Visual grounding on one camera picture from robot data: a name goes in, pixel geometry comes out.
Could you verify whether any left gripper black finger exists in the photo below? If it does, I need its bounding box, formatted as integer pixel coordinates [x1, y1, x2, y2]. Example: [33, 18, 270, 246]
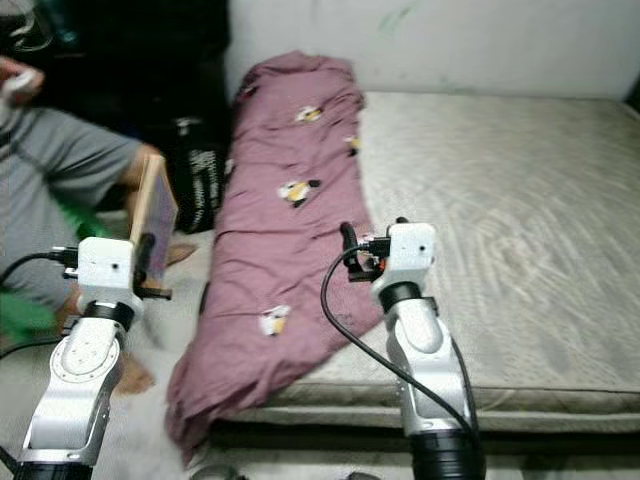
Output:
[138, 232, 163, 289]

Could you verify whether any colourful picture board book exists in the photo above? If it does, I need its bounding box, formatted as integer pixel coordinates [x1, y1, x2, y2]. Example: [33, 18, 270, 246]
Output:
[128, 150, 181, 299]

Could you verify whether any purple cartoon print blanket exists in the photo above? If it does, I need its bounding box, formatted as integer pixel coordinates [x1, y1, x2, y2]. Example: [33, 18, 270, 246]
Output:
[165, 50, 386, 466]

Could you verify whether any black bag with white print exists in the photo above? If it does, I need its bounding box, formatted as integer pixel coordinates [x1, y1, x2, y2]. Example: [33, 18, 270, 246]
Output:
[172, 118, 233, 233]

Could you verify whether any white quilted mattress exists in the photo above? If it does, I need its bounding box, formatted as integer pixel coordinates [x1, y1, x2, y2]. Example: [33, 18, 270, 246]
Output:
[230, 90, 640, 421]

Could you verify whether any person in grey shorts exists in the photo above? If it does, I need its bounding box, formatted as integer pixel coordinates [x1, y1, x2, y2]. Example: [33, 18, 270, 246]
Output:
[0, 55, 196, 391]

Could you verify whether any green plastic stool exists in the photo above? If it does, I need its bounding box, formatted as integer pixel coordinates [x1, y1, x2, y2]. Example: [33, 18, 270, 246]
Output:
[0, 195, 121, 346]

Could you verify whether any white handheld controller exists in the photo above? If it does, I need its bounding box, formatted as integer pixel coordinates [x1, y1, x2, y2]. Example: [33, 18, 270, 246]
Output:
[0, 72, 41, 101]

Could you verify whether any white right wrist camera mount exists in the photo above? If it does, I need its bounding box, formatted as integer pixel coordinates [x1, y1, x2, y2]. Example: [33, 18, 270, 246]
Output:
[372, 222, 438, 299]

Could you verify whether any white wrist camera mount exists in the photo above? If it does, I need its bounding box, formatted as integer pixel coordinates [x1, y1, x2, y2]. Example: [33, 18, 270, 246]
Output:
[75, 237, 136, 313]
[372, 222, 438, 299]

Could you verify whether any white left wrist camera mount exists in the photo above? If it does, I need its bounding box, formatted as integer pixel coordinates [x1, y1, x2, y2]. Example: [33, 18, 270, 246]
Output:
[75, 237, 136, 313]

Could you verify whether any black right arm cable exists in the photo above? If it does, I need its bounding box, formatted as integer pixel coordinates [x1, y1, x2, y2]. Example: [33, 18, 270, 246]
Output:
[320, 248, 481, 436]

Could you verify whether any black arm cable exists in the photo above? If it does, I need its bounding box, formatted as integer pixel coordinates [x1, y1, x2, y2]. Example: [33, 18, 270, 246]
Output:
[0, 250, 81, 476]
[320, 248, 481, 436]

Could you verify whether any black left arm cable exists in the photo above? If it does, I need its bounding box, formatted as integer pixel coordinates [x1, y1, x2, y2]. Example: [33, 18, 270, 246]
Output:
[0, 250, 81, 476]

